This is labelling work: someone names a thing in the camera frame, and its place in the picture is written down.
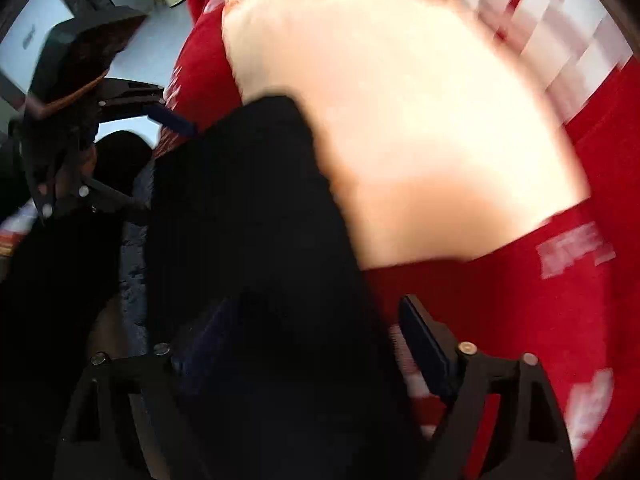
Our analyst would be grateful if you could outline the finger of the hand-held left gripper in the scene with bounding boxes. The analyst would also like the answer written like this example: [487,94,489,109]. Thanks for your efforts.
[25,160,148,221]
[97,85,198,137]

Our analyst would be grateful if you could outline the black pants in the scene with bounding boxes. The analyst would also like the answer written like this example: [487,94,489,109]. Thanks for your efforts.
[0,95,426,480]

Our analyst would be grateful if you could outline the red printed bed sheet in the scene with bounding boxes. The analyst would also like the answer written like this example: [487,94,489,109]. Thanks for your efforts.
[150,0,640,480]

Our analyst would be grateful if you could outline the cream cloth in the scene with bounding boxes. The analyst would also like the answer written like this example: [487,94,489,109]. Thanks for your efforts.
[220,0,591,271]

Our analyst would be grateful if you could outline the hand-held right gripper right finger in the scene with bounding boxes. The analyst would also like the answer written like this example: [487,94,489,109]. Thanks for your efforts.
[398,295,576,480]

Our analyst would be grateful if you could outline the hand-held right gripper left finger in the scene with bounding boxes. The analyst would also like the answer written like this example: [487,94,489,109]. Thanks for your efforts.
[55,300,241,480]

